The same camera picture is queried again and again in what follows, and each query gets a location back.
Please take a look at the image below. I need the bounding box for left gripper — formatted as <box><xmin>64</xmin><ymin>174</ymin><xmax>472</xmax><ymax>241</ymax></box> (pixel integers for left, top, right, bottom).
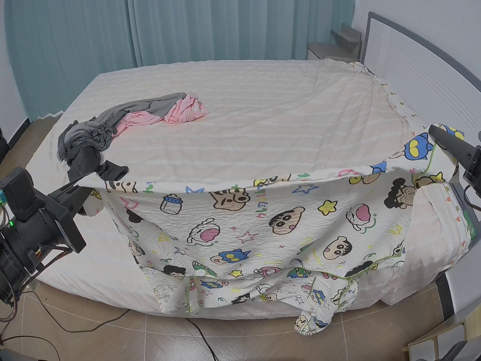
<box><xmin>21</xmin><ymin>182</ymin><xmax>94</xmax><ymax>254</ymax></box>

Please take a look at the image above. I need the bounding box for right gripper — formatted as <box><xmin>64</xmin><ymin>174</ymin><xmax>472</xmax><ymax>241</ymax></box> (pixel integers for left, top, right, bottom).
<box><xmin>428</xmin><ymin>124</ymin><xmax>481</xmax><ymax>194</ymax></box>

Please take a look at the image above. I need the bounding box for white printed pyjama top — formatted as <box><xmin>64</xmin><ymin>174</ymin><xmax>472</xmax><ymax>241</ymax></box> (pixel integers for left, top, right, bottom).
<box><xmin>78</xmin><ymin>124</ymin><xmax>466</xmax><ymax>337</ymax></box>

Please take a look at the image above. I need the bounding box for black garment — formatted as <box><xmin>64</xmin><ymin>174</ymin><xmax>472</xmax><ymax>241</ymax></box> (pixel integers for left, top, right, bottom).
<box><xmin>67</xmin><ymin>146</ymin><xmax>129</xmax><ymax>182</ymax></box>

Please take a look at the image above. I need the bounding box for grey garment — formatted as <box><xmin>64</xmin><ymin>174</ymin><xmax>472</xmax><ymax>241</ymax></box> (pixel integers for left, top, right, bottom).
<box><xmin>56</xmin><ymin>92</ymin><xmax>188</xmax><ymax>165</ymax></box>

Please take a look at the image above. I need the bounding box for pink garment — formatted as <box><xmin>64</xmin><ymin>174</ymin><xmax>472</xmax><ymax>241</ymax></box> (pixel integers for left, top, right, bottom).
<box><xmin>112</xmin><ymin>91</ymin><xmax>210</xmax><ymax>139</ymax></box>

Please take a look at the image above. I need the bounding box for grey bedside table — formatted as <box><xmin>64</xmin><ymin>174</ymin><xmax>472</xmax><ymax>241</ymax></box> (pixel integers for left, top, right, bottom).
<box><xmin>307</xmin><ymin>24</ymin><xmax>364</xmax><ymax>61</ymax></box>

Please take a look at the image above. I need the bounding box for bed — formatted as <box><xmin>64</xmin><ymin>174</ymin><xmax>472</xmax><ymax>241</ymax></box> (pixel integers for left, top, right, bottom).
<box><xmin>27</xmin><ymin>12</ymin><xmax>481</xmax><ymax>361</ymax></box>

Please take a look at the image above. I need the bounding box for blue-green curtain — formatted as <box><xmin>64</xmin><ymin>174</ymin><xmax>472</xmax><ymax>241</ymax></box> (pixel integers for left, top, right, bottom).
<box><xmin>3</xmin><ymin>0</ymin><xmax>357</xmax><ymax>120</ymax></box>

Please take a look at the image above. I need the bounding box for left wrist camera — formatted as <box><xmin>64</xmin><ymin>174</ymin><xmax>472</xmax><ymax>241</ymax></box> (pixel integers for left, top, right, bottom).
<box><xmin>0</xmin><ymin>166</ymin><xmax>48</xmax><ymax>222</ymax></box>

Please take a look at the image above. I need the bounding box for black cable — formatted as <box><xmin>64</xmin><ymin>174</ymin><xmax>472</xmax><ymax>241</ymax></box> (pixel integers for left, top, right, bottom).
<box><xmin>464</xmin><ymin>184</ymin><xmax>481</xmax><ymax>213</ymax></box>
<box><xmin>21</xmin><ymin>291</ymin><xmax>131</xmax><ymax>333</ymax></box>
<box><xmin>187</xmin><ymin>316</ymin><xmax>216</xmax><ymax>361</ymax></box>
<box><xmin>0</xmin><ymin>335</ymin><xmax>51</xmax><ymax>361</ymax></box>

